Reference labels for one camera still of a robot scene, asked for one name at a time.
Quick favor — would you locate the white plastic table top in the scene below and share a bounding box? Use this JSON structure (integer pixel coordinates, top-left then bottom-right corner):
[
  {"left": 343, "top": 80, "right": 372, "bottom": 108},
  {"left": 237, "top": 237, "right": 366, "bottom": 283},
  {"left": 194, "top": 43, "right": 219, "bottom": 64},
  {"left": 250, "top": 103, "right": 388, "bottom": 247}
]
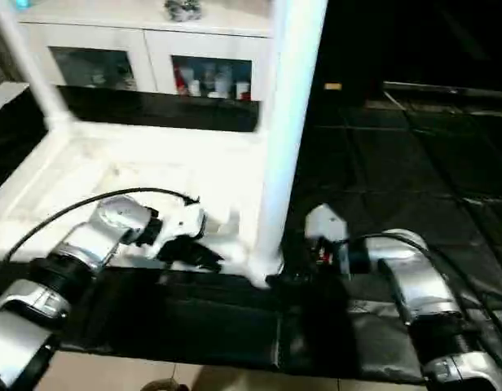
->
[{"left": 0, "top": 121, "right": 286, "bottom": 288}]

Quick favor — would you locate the white plastic table leg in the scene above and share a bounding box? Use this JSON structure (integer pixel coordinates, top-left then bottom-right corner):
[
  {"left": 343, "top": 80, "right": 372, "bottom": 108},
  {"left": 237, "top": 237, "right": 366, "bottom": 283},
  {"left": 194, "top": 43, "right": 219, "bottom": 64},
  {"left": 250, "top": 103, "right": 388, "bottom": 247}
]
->
[
  {"left": 0, "top": 0, "right": 73, "bottom": 135},
  {"left": 247, "top": 0, "right": 329, "bottom": 279}
]

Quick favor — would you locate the dark left robot foot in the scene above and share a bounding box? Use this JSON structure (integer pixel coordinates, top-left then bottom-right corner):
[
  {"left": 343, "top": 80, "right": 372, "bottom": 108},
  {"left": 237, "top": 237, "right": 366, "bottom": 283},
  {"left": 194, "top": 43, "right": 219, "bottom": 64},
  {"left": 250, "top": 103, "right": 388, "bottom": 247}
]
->
[{"left": 143, "top": 380, "right": 191, "bottom": 391}]

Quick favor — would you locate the black work mat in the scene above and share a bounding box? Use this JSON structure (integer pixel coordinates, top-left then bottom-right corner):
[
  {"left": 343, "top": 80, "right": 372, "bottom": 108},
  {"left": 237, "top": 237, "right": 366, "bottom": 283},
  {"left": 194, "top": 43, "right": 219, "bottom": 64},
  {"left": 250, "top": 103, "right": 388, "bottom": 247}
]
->
[{"left": 0, "top": 81, "right": 502, "bottom": 384}]

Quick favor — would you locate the black metal bar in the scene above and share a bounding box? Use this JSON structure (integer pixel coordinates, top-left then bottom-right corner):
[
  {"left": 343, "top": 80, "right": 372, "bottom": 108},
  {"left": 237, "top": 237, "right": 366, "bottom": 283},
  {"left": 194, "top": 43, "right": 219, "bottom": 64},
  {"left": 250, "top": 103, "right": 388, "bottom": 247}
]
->
[{"left": 383, "top": 80, "right": 502, "bottom": 99}]

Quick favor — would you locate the white glass-door cabinet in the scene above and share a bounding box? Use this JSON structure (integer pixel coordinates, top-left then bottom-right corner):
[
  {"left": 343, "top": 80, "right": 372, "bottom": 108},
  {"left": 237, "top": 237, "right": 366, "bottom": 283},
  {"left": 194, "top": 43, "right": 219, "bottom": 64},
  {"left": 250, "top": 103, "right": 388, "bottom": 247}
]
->
[{"left": 15, "top": 0, "right": 276, "bottom": 103}]

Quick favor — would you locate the crumpled silver object on cabinet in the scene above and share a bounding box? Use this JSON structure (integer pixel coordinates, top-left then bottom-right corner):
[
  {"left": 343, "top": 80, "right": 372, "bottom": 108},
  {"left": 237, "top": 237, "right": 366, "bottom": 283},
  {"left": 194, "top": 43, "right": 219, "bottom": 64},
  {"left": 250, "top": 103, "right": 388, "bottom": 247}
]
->
[{"left": 165, "top": 0, "right": 204, "bottom": 23}]

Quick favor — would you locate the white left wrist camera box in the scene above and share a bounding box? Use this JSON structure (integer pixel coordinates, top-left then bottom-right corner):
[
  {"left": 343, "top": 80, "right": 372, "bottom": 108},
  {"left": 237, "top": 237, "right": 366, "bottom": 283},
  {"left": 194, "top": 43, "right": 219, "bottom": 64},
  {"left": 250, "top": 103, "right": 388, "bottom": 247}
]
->
[{"left": 149, "top": 200, "right": 208, "bottom": 261}]

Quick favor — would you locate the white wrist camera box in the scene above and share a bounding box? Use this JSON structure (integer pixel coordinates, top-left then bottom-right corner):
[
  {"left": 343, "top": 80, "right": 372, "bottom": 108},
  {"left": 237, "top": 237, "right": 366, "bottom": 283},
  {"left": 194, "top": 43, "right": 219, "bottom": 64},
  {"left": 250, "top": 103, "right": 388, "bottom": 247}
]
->
[
  {"left": 304, "top": 204, "right": 350, "bottom": 249},
  {"left": 149, "top": 200, "right": 208, "bottom": 261}
]

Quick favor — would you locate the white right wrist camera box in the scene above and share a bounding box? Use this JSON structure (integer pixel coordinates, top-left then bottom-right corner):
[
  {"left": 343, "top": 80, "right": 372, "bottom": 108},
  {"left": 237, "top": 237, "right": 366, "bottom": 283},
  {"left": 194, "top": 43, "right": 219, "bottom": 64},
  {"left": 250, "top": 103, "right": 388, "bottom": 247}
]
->
[{"left": 304, "top": 204, "right": 350, "bottom": 249}]

